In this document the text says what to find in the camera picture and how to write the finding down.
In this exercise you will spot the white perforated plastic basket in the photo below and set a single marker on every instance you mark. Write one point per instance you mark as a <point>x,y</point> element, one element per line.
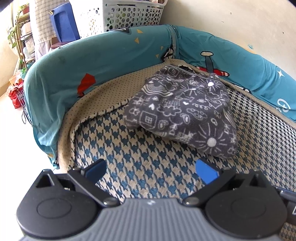
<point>94,17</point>

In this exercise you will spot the wooden plant shelf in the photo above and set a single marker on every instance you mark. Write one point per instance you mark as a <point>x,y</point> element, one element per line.
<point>20,35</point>

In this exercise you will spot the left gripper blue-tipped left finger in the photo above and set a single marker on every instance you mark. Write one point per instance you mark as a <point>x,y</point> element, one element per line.
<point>86,179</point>

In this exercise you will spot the blue cartoon-print bed bumper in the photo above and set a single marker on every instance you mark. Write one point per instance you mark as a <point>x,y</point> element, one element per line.
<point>54,83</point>

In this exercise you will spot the red bag on floor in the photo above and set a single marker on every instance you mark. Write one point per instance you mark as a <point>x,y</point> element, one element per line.
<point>16,94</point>

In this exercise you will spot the blue plastic stool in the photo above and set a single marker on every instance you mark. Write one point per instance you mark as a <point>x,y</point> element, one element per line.
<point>64,24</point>

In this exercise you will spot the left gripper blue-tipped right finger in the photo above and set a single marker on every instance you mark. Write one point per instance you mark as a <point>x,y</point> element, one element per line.
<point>215,179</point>

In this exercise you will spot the houndstooth blue-beige bed mat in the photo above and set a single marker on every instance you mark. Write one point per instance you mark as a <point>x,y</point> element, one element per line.
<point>141,164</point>

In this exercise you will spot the grey doodle-print fleece garment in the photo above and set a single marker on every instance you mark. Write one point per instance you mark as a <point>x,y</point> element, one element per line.
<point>187,107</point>

